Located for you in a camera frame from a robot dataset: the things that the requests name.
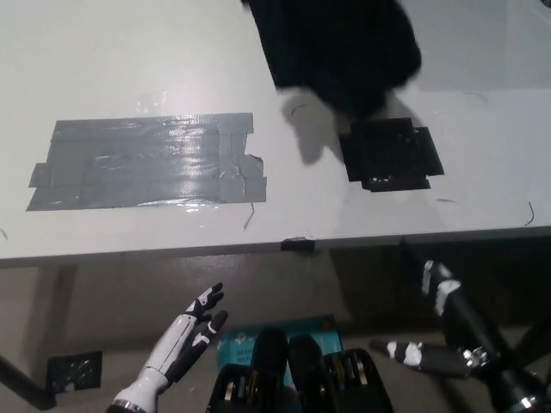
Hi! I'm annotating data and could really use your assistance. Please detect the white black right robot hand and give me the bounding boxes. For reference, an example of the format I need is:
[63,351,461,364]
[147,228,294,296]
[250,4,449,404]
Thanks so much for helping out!
[368,259,497,380]

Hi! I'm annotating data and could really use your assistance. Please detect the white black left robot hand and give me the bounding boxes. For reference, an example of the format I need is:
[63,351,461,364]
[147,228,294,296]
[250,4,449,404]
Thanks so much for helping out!
[112,281,230,410]

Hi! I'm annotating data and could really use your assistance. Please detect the robot black legs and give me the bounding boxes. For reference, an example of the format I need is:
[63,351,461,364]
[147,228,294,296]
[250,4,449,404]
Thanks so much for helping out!
[205,326,393,413]

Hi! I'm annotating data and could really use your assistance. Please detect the teal cardboard box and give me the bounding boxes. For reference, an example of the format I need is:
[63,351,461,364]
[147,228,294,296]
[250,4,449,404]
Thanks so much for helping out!
[214,315,345,372]

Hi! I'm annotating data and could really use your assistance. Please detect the small black tape strip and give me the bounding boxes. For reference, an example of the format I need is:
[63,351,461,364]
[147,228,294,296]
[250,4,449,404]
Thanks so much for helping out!
[280,237,317,253]

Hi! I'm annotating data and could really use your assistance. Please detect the black tape square patch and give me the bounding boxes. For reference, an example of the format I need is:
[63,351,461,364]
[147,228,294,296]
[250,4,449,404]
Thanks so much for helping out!
[337,116,446,194]

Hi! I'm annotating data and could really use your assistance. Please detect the grey duct tape patch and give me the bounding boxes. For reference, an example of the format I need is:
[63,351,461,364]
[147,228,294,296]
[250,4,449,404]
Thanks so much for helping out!
[25,112,269,213]

